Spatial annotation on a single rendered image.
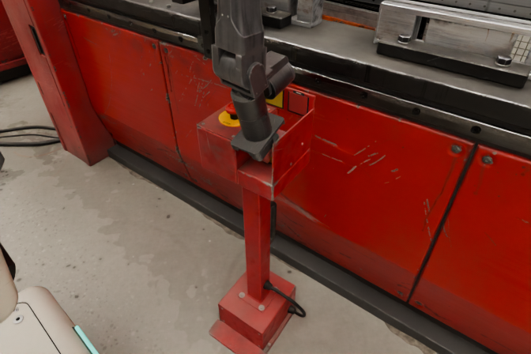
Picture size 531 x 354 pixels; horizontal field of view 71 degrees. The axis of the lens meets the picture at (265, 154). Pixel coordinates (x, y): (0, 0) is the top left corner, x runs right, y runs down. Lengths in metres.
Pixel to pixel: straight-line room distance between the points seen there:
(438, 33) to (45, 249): 1.57
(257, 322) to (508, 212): 0.75
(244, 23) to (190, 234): 1.18
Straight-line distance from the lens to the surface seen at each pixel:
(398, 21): 0.95
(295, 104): 0.81
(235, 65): 0.59
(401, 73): 0.84
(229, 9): 0.56
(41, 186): 2.09
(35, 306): 1.24
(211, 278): 1.47
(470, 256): 1.06
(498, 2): 1.16
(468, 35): 0.92
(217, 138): 0.78
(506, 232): 0.98
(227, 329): 1.35
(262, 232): 1.00
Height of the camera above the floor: 1.21
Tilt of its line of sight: 38 degrees down
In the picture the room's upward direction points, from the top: straight up
